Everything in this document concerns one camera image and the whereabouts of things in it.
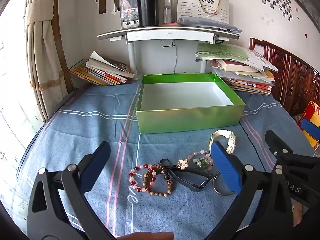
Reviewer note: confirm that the cream curtain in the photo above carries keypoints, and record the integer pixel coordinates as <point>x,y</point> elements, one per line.
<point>47,55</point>

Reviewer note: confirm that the black wristband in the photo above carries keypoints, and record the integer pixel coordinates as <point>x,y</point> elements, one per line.
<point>190,180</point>

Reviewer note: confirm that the person's left hand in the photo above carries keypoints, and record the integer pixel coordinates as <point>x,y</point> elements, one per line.
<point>150,236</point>

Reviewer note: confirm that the blue striped bed sheet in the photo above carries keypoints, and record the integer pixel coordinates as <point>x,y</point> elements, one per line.
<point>75,142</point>

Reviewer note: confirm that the grey folder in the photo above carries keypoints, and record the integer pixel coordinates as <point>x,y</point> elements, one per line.
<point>215,26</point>

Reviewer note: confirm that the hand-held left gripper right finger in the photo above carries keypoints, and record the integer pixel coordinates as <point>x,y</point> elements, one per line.
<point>226,167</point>

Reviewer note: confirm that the green cardboard box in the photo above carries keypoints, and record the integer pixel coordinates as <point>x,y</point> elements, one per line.
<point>187,120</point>

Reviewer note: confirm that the brown wooden post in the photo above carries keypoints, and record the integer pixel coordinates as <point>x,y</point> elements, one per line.
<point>65,67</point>

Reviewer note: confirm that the yellow and red carton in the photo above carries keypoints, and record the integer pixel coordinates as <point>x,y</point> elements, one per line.
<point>311,112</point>

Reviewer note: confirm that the dark wooden headboard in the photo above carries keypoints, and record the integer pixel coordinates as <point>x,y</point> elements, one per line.
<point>295,80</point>

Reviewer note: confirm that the silver metal bangle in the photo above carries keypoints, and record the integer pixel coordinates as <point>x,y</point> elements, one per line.
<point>215,187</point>

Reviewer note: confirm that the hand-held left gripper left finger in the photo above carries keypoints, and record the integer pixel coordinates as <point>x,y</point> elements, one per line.
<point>96,165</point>

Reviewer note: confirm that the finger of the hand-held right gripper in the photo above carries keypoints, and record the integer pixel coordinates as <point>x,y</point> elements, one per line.
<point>310,128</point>
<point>275,141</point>

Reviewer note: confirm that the clear plastic case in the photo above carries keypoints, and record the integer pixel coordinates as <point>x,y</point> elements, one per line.
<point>128,10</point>

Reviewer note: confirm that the white desk shelf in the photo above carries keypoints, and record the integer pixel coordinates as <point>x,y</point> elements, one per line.
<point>162,33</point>

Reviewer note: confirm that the white paper bag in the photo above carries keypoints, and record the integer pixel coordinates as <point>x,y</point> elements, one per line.
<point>202,5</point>

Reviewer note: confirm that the pile of thick books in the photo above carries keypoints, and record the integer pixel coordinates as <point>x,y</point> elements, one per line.
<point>240,65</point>

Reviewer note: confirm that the clear spray bottle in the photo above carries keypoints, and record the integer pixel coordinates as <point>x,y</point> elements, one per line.
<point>167,12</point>

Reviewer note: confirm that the white wristwatch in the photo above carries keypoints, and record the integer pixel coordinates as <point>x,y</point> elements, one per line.
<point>231,141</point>

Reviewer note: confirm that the black tumbler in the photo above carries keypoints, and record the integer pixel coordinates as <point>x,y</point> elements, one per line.
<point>148,5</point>

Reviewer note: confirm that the stack of thin colourful books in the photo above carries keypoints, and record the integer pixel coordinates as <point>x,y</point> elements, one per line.
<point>105,73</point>

